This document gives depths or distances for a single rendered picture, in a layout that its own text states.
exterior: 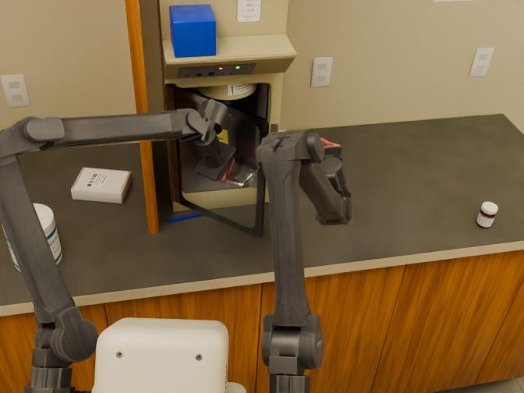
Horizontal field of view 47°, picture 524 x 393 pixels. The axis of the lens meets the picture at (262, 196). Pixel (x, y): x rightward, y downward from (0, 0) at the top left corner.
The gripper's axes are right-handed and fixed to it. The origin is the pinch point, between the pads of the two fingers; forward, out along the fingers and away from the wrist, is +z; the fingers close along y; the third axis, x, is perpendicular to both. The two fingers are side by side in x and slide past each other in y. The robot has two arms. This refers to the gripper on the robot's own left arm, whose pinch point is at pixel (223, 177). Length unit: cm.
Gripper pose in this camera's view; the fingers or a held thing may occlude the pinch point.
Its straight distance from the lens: 157.9
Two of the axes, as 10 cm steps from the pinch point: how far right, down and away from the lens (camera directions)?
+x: 8.5, 3.6, -3.8
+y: -4.9, 8.0, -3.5
